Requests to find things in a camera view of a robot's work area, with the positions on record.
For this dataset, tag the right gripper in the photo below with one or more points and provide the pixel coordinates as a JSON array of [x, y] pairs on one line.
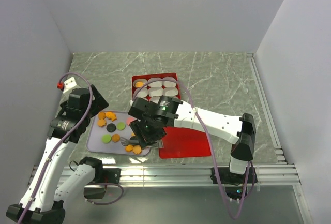
[[137, 126]]

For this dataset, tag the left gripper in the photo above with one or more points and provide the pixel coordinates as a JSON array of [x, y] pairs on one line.
[[99, 103]]

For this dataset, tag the pink sandwich cookie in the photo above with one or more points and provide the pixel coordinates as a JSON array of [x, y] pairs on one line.
[[129, 120]]

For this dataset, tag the metal tongs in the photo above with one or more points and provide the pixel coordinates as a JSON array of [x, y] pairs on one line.
[[134, 141]]

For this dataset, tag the green sandwich cookie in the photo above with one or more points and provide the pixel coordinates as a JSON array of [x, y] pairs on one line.
[[121, 125], [106, 139]]

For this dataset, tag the orange round sandwich cookie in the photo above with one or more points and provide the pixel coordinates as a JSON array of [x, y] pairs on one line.
[[139, 84]]

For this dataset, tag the brown round cookie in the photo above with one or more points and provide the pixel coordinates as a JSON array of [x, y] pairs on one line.
[[115, 138]]

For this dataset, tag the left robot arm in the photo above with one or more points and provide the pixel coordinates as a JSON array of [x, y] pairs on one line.
[[44, 200]]

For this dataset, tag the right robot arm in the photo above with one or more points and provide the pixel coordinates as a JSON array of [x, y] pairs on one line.
[[239, 131]]

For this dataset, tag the red cookie box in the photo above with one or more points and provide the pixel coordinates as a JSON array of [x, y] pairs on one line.
[[155, 86]]

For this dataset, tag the chocolate chip cookie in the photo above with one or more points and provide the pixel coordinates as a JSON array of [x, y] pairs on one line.
[[101, 115]]

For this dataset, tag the orange leaf cookie top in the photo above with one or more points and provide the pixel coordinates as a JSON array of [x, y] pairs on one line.
[[102, 122]]

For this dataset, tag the orange leaf cookie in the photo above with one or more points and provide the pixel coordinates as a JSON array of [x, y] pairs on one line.
[[102, 122], [137, 150]]

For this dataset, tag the orange fish cookie top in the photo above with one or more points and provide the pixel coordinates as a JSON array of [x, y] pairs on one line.
[[111, 116]]

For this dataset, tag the orange fish cookie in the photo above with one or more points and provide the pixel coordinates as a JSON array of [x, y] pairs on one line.
[[111, 116], [129, 148]]

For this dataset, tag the red box lid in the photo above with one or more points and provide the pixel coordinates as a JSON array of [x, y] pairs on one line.
[[183, 143]]

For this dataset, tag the lavender plastic tray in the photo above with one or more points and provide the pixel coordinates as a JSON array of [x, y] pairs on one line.
[[95, 144]]

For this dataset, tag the orange leaf cookie bottom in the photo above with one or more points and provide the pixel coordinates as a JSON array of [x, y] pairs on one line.
[[137, 150]]

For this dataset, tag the black sandwich cookie left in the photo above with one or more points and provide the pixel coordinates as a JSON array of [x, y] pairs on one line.
[[111, 128]]

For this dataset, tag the orange fish cookie bottom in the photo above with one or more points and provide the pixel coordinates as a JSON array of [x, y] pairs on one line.
[[129, 148]]

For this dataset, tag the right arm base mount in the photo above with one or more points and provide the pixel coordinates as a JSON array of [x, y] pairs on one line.
[[235, 179]]

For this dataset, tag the aluminium rail right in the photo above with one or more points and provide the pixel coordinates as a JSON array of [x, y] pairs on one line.
[[267, 113]]

